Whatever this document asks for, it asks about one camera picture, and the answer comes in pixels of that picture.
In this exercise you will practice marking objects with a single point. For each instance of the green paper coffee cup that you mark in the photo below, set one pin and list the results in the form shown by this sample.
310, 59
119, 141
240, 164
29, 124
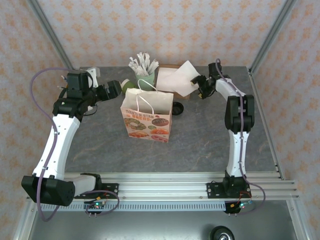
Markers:
127, 86

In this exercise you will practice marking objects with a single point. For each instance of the black plastic cup lid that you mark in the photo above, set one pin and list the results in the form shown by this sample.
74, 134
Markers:
178, 108

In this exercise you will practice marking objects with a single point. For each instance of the donut print paper bag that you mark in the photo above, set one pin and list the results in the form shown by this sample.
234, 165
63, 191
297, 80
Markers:
145, 125

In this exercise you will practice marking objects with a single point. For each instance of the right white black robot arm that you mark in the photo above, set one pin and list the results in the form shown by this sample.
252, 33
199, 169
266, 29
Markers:
235, 160

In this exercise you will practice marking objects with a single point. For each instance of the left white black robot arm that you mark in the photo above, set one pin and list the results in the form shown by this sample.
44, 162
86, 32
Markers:
65, 140

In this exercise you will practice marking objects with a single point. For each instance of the blue tipped pen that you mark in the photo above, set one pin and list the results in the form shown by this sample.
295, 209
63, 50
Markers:
64, 78

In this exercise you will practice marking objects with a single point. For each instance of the black pen white tip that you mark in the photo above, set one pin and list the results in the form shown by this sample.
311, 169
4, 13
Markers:
61, 88

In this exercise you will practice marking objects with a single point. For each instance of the brown cardboard napkin box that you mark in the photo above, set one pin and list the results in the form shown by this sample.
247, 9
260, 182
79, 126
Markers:
177, 95

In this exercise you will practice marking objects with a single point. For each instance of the white wrapped straw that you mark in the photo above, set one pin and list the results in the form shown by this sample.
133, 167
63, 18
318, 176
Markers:
140, 61
145, 60
135, 67
153, 66

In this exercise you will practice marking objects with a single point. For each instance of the white napkin stack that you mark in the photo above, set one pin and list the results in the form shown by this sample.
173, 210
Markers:
163, 80

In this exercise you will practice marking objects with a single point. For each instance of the mint green straw cup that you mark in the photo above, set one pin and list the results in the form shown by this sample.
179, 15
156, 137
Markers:
147, 80

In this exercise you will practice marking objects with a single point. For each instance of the left small controller board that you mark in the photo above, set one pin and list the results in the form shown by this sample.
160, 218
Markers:
97, 205

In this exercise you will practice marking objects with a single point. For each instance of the small controller board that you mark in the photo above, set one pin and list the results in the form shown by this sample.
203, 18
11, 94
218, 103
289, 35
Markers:
241, 205
97, 205

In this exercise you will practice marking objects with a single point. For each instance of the right small controller board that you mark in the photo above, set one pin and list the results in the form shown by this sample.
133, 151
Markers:
241, 205

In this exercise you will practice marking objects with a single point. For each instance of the black caster wheel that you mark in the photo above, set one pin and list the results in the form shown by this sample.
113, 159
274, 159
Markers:
222, 235

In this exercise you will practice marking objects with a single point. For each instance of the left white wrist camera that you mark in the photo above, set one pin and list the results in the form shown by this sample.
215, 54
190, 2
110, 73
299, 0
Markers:
93, 75

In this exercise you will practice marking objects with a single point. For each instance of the left aluminium frame post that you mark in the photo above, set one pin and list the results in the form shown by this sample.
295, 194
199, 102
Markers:
50, 32

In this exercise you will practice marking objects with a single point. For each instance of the aluminium frame post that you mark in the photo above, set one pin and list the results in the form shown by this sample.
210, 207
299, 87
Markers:
272, 32
50, 32

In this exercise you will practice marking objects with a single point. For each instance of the right aluminium table rail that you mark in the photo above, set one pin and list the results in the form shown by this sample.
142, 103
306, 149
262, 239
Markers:
263, 112

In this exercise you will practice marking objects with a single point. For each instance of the right aluminium frame post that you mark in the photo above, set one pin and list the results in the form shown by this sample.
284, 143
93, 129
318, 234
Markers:
272, 32

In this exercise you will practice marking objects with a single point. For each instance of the right black mount plate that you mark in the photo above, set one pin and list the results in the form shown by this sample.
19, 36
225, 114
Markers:
212, 191

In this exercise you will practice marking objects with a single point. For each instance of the black mount plate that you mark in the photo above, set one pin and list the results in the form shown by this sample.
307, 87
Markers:
112, 190
212, 191

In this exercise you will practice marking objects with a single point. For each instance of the left black mount plate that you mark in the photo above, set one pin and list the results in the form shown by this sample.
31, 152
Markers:
112, 190

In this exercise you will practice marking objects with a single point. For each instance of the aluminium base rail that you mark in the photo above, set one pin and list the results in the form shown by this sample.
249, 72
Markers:
162, 187

